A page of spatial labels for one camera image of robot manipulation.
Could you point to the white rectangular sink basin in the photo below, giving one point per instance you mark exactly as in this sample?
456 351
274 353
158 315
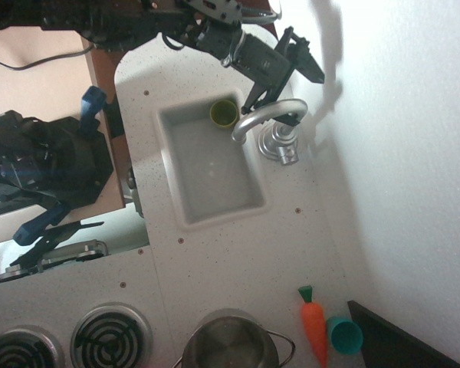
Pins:
211 178

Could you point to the blue clamp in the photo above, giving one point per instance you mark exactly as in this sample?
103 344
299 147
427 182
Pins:
92 102
45 234

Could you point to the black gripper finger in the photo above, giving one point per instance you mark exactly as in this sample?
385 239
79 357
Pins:
262 101
297 52

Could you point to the black coil burner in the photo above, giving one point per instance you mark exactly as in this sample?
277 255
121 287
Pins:
112 335
30 346

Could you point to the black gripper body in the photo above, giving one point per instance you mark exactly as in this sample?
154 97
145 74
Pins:
260 63

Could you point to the silver curved faucet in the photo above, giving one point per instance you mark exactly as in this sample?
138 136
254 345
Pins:
276 142

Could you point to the teal plastic cup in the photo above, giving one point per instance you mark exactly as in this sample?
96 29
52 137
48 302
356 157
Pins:
344 335

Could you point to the stainless steel pot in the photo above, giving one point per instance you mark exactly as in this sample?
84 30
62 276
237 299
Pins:
236 342

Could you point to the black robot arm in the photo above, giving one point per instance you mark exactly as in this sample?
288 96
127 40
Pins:
212 27

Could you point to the blue clamp upper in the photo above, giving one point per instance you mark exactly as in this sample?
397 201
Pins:
92 102

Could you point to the blue clamp lower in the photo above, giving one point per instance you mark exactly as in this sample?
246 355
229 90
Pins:
45 234

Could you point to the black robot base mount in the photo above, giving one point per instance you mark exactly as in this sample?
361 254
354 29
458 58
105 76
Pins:
50 163

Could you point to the black coil burner right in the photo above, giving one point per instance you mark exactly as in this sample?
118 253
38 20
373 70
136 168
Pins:
112 335

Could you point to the black panel corner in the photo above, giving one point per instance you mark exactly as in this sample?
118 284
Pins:
386 345

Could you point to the yellow-green cup in sink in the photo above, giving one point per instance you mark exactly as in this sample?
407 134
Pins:
224 113

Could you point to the orange toy carrot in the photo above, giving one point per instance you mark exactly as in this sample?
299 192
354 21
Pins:
313 320

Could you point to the black coil burner left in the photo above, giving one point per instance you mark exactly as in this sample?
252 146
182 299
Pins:
30 346

